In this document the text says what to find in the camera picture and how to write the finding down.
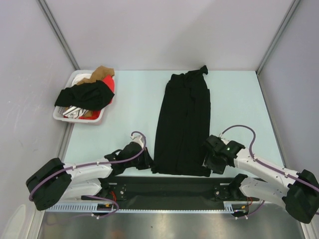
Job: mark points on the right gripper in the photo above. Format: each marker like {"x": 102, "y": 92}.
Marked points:
{"x": 207, "y": 162}

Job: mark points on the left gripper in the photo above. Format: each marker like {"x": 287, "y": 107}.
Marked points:
{"x": 147, "y": 162}

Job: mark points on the black tank top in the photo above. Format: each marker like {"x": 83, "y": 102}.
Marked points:
{"x": 183, "y": 125}

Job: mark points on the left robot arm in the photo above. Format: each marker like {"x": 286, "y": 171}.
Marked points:
{"x": 56, "y": 181}

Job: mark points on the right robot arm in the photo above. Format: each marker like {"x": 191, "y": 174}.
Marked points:
{"x": 296, "y": 192}

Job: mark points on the striped black white garment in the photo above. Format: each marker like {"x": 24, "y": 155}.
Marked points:
{"x": 74, "y": 112}

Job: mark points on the white laundry basket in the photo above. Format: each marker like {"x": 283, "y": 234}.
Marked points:
{"x": 58, "y": 111}

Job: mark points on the brown garment in basket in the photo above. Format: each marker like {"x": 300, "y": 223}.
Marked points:
{"x": 98, "y": 75}

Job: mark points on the white garment in basket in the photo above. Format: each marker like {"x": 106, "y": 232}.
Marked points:
{"x": 80, "y": 77}

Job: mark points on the slotted cable duct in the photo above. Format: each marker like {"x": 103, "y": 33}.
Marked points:
{"x": 166, "y": 207}

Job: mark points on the right aluminium frame post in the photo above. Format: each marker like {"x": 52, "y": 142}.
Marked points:
{"x": 279, "y": 33}

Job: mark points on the aluminium frame post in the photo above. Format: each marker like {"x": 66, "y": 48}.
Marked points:
{"x": 279, "y": 33}
{"x": 58, "y": 32}

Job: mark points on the left aluminium frame post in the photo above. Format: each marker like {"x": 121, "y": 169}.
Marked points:
{"x": 58, "y": 32}

